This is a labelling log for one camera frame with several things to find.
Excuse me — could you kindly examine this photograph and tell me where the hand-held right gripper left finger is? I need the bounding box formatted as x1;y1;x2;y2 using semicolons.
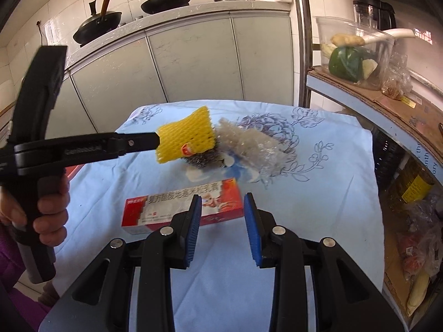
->
71;194;202;332

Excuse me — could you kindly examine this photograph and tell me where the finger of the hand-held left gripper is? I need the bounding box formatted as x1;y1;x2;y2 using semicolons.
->
102;131;162;160

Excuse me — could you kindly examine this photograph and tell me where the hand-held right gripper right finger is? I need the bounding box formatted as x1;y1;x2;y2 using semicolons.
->
243;192;405;332

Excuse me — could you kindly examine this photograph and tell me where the red white cardboard box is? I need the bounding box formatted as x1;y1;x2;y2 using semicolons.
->
121;177;245;238

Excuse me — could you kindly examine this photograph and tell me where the yellow foam net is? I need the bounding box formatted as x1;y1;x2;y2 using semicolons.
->
155;107;217;164

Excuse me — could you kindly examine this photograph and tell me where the person's left hand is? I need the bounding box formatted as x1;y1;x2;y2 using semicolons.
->
0;173;70;247

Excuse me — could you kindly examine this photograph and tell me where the blue white plastic wrapper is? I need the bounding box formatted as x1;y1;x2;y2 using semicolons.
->
187;159;264;185

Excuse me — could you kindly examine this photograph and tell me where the steel wool scrubber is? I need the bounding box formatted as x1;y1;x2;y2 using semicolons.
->
182;144;225;171

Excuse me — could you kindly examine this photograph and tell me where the clear bubble wrap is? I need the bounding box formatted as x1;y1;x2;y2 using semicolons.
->
216;118;300;188

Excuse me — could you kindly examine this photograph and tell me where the light blue floral cloth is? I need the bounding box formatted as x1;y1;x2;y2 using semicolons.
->
39;100;385;332

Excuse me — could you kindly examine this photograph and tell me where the pale green kitchen cabinet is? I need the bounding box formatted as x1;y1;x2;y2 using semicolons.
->
0;0;302;137

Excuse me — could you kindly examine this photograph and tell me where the black plastic crate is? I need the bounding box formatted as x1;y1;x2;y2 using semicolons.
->
372;128;406;188

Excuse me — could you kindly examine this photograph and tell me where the blue metal shelf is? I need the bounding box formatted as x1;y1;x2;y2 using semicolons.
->
306;69;443;319

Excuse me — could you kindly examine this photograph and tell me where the yellow oil bottle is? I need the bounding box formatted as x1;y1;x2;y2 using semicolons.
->
388;159;437;222

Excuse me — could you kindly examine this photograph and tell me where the plastic bag with red contents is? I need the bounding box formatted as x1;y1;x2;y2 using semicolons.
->
397;194;443;281

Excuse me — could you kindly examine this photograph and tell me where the green bell pepper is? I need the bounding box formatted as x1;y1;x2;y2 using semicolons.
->
328;46;373;83

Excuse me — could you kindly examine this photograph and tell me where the brown cardboard sheet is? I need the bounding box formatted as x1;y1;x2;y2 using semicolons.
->
308;65;443;167

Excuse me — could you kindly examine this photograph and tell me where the metal pole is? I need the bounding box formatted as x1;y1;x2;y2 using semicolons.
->
291;0;314;108

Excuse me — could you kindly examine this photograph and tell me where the clear crumpled plastic bag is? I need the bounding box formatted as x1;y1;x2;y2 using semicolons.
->
381;53;414;99

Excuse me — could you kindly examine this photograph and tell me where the ginger root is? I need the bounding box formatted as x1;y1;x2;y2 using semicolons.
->
331;34;366;48

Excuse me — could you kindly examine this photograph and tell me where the clear plastic container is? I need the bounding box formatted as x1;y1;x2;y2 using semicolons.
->
316;17;396;85

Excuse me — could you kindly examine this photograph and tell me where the white long vegetable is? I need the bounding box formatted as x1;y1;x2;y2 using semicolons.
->
360;28;416;46

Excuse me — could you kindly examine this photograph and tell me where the black blender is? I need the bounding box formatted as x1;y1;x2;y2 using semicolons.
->
352;0;397;32

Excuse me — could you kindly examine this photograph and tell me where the black wok with lid handle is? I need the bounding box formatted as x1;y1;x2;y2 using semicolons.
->
73;0;123;45

